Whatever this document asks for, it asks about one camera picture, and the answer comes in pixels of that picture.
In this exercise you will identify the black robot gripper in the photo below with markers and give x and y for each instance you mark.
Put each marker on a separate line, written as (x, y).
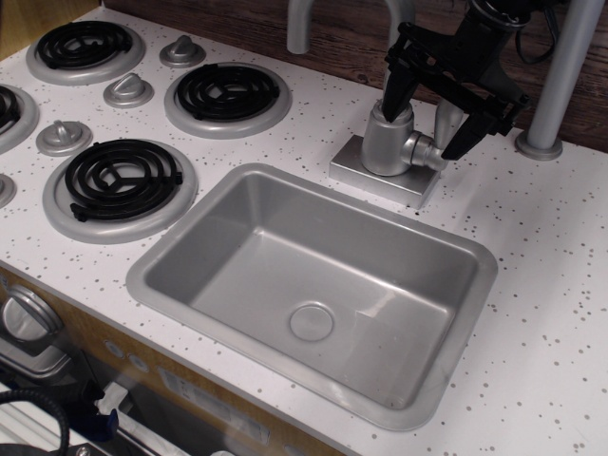
(463, 68)

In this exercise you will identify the silver faucet lever handle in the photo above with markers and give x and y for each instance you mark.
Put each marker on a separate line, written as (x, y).
(425, 151)

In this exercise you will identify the grey vertical pole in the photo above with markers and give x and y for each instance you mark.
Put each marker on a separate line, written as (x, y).
(541, 141)

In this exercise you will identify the silver toy faucet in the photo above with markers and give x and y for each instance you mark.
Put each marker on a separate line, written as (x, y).
(374, 162)

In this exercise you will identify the back right stove burner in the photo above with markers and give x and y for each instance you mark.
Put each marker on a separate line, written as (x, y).
(227, 101)

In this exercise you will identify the grey toy sink basin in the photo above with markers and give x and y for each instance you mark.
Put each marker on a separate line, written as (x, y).
(368, 309)

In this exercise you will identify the silver knob top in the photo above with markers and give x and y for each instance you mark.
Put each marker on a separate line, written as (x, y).
(182, 53)

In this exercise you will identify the silver knob middle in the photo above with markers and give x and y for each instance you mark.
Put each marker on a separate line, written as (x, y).
(128, 92)

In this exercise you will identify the front right stove burner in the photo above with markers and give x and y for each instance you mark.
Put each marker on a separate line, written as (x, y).
(119, 191)

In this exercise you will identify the back left stove burner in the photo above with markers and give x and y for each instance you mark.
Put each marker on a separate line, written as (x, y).
(84, 53)

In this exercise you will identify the silver knob lower left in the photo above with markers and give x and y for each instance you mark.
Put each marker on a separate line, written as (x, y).
(64, 138)

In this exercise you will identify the left edge stove burner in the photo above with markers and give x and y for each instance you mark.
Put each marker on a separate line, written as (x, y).
(19, 116)

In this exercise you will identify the silver knob at edge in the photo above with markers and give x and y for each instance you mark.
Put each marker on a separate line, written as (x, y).
(7, 190)

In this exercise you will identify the silver oven dial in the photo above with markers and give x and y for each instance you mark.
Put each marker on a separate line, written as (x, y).
(27, 321)

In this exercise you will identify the grey oven door handle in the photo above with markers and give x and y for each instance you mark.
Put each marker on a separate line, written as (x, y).
(49, 366)

